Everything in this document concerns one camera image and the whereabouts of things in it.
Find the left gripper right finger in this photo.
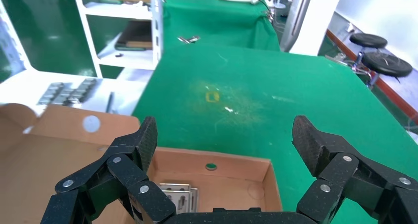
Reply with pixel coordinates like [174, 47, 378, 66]
[291, 115, 418, 224]

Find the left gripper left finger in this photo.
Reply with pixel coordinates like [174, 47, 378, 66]
[40, 116, 177, 224]

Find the silver IO shield plate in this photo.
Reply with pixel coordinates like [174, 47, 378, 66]
[159, 183, 192, 214]

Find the brown cardboard box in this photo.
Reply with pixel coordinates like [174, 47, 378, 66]
[0, 103, 283, 224]

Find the silver notched metal strip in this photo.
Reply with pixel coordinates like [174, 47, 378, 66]
[73, 78, 98, 103]
[37, 82, 64, 106]
[54, 87, 81, 106]

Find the white storage rack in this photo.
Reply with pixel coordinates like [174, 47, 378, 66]
[71, 0, 157, 78]

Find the black round stool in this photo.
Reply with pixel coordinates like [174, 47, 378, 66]
[349, 33, 388, 65]
[352, 51, 413, 89]

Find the green table cloth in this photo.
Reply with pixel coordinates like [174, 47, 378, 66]
[132, 44, 418, 224]
[162, 0, 281, 51]

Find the small metal clip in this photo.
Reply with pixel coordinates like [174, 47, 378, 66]
[177, 35, 201, 44]

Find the white robot column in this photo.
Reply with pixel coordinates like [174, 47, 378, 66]
[280, 0, 347, 56]

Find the white slotted shelf post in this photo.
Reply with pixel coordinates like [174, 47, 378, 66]
[150, 0, 164, 63]

